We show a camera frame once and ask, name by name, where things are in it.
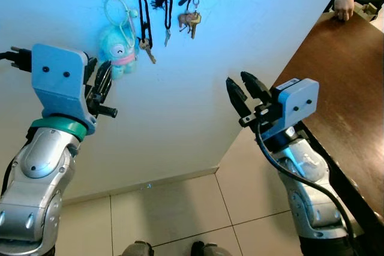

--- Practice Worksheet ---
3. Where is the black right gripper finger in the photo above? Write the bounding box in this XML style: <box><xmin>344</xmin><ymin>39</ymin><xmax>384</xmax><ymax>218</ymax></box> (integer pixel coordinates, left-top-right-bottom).
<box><xmin>241</xmin><ymin>71</ymin><xmax>271</xmax><ymax>104</ymax></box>
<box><xmin>226</xmin><ymin>78</ymin><xmax>250</xmax><ymax>119</ymax></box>

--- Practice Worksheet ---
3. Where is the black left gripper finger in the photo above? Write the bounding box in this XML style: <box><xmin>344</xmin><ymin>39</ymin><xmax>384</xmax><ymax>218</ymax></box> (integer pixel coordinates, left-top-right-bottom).
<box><xmin>100</xmin><ymin>63</ymin><xmax>113</xmax><ymax>104</ymax></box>
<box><xmin>90</xmin><ymin>65</ymin><xmax>104</xmax><ymax>101</ymax></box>

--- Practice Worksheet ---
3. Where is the person hand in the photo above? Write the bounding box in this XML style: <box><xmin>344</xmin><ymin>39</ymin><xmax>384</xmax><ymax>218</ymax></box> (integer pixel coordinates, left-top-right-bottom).
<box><xmin>334</xmin><ymin>0</ymin><xmax>355</xmax><ymax>23</ymax></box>

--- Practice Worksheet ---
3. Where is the dark brown wooden table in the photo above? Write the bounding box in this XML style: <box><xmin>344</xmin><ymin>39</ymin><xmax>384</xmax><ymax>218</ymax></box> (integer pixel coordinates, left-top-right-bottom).
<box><xmin>273</xmin><ymin>11</ymin><xmax>384</xmax><ymax>256</ymax></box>

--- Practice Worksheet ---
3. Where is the small beige box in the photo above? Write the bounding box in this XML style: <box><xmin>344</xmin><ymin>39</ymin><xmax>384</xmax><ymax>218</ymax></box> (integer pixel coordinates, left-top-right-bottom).
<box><xmin>358</xmin><ymin>2</ymin><xmax>380</xmax><ymax>18</ymax></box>

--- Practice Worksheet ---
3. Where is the brass key bunch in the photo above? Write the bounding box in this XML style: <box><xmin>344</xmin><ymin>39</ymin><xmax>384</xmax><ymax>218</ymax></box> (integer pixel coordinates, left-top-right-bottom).
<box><xmin>178</xmin><ymin>0</ymin><xmax>202</xmax><ymax>40</ymax></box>

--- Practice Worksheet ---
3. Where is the grey robot right foot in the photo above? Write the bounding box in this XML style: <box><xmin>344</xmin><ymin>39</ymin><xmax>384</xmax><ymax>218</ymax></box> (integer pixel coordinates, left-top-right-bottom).
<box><xmin>191</xmin><ymin>241</ymin><xmax>236</xmax><ymax>256</ymax></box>

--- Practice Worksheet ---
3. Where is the grey robot foot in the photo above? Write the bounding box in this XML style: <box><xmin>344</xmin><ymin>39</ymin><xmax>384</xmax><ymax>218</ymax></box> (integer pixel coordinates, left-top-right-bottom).
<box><xmin>191</xmin><ymin>241</ymin><xmax>236</xmax><ymax>256</ymax></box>
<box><xmin>120</xmin><ymin>241</ymin><xmax>155</xmax><ymax>256</ymax></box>

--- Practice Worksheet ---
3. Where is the grey robot left foot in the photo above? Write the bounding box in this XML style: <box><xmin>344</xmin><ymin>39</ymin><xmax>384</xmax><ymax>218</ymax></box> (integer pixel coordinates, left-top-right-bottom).
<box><xmin>120</xmin><ymin>241</ymin><xmax>155</xmax><ymax>256</ymax></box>

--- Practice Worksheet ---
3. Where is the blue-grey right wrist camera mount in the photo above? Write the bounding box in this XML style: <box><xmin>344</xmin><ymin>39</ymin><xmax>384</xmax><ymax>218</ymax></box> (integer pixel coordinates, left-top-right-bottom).
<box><xmin>273</xmin><ymin>78</ymin><xmax>320</xmax><ymax>135</ymax></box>

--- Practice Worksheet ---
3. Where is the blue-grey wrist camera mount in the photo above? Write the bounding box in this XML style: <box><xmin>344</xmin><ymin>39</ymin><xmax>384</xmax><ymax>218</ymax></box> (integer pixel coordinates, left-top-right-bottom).
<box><xmin>31</xmin><ymin>44</ymin><xmax>98</xmax><ymax>135</ymax></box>
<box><xmin>273</xmin><ymin>78</ymin><xmax>320</xmax><ymax>135</ymax></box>

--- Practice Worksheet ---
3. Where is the blue plush toy keychain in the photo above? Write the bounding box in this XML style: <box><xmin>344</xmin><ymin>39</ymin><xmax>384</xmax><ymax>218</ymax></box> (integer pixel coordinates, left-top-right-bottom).
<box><xmin>98</xmin><ymin>0</ymin><xmax>140</xmax><ymax>81</ymax></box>

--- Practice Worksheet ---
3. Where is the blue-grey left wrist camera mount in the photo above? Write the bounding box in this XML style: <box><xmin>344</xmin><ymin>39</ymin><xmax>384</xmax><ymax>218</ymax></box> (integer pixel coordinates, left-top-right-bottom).
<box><xmin>31</xmin><ymin>44</ymin><xmax>98</xmax><ymax>135</ymax></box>

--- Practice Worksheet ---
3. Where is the black strap keychain with key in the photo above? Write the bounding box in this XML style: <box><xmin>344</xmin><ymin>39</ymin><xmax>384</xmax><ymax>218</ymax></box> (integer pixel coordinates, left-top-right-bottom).
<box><xmin>138</xmin><ymin>0</ymin><xmax>158</xmax><ymax>65</ymax></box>

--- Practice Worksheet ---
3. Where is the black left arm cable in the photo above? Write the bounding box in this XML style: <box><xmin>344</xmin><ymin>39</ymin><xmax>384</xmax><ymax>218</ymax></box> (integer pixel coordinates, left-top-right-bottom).
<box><xmin>0</xmin><ymin>47</ymin><xmax>34</xmax><ymax>71</ymax></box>

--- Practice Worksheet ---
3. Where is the black tasselled keychain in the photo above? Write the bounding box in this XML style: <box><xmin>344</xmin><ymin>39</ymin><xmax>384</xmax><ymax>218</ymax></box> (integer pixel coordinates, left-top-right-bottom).
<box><xmin>151</xmin><ymin>0</ymin><xmax>199</xmax><ymax>47</ymax></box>

